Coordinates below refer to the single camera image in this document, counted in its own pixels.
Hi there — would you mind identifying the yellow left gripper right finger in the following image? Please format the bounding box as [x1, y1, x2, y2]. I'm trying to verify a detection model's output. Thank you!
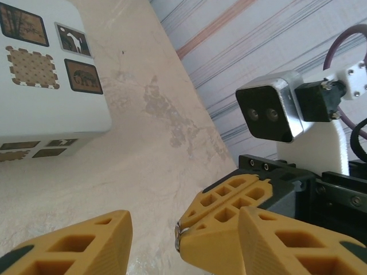
[237, 206, 367, 275]

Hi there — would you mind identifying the black cable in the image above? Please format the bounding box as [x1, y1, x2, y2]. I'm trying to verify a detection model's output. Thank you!
[350, 119, 367, 162]

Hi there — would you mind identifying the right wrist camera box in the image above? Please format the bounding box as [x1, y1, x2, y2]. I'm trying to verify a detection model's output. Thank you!
[235, 69, 305, 144]

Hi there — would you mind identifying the black camera cable plug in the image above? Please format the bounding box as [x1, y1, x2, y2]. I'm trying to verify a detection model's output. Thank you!
[294, 79, 346, 123]

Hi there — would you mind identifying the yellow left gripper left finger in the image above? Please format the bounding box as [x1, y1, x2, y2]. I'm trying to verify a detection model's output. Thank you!
[0, 209, 134, 275]

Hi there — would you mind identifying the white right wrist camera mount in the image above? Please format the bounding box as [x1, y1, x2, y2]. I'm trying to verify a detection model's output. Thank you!
[276, 61, 367, 176]

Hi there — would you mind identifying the small metal key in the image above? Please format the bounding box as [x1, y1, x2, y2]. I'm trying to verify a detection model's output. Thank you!
[174, 221, 190, 254]

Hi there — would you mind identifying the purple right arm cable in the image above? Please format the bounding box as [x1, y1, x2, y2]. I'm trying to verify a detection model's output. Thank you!
[323, 23, 367, 130]

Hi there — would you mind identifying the white box with picture stickers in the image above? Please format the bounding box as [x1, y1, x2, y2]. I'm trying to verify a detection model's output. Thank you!
[0, 0, 113, 163]

